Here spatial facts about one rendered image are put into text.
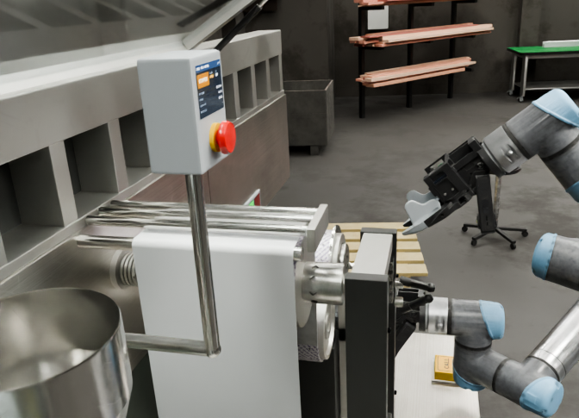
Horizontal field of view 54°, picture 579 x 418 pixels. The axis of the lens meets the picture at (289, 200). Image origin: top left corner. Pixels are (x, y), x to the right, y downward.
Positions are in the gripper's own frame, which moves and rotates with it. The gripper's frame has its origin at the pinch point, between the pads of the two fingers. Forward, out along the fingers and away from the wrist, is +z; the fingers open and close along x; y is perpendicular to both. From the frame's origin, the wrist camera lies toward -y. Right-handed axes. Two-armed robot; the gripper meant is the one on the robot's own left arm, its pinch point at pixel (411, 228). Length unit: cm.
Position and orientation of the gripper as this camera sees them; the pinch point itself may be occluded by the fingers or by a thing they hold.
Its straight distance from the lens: 111.9
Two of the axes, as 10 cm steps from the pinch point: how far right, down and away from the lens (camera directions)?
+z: -7.1, 5.8, 4.0
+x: -2.4, 3.4, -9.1
